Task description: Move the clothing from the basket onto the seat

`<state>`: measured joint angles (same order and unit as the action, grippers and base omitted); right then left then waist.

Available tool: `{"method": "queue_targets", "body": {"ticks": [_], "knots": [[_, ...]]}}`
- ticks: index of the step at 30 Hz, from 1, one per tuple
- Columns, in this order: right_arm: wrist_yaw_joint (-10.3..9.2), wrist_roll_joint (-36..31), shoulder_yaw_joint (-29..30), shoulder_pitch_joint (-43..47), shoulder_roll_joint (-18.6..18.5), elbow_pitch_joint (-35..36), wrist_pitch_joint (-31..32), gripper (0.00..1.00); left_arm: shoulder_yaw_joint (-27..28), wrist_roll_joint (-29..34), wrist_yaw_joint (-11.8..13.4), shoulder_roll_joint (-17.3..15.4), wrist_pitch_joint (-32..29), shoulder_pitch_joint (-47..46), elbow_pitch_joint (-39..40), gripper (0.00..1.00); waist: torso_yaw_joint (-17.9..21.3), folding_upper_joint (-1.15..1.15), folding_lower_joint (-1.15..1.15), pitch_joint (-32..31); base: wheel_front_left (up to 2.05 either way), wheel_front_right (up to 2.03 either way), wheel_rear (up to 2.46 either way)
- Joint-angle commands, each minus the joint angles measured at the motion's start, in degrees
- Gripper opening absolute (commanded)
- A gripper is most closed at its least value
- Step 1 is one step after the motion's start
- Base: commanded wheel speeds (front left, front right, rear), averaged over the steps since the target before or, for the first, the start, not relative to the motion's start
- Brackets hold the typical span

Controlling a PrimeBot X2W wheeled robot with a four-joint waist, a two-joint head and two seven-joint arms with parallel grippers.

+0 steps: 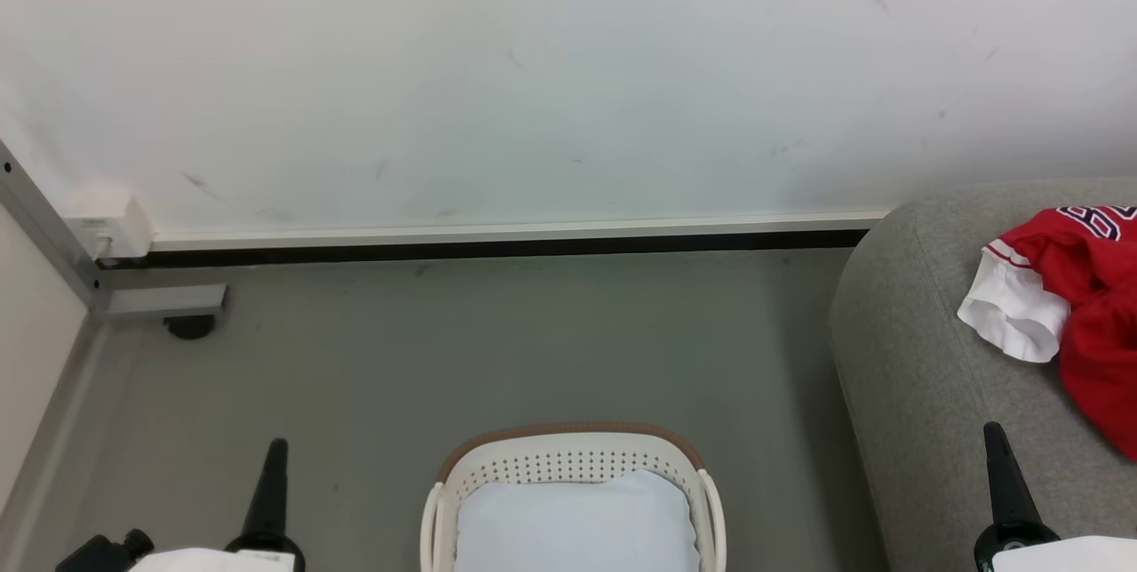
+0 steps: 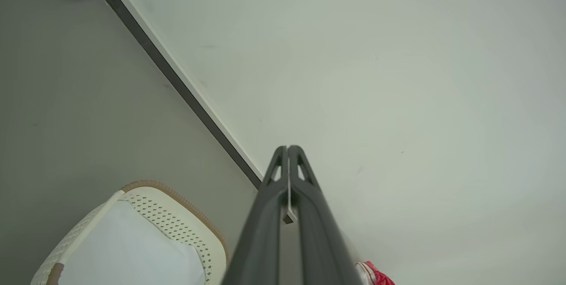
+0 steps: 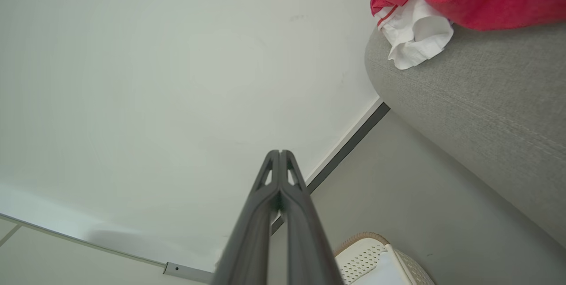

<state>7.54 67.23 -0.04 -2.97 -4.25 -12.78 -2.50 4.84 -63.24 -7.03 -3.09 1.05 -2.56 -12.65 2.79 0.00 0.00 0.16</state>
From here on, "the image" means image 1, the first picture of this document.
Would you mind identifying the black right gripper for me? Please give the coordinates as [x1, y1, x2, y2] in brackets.
[974, 421, 1061, 572]

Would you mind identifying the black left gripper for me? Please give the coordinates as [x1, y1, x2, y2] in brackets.
[226, 438, 306, 572]

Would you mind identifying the red baseball jersey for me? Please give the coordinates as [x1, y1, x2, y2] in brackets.
[957, 205, 1137, 463]

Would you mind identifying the white and brown laundry basket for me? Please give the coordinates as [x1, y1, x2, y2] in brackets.
[419, 422, 728, 572]

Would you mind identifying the grey fabric sofa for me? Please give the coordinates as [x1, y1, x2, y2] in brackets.
[829, 179, 1137, 572]

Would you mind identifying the pale blue cloth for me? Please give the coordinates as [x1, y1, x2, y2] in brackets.
[454, 469, 700, 572]

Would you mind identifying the black baseboard strip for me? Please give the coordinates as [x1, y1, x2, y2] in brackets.
[96, 228, 873, 271]

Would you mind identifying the black round frame foot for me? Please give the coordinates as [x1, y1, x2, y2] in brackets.
[163, 314, 217, 341]

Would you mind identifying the white wall outlet box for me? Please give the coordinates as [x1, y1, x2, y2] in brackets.
[64, 191, 155, 261]

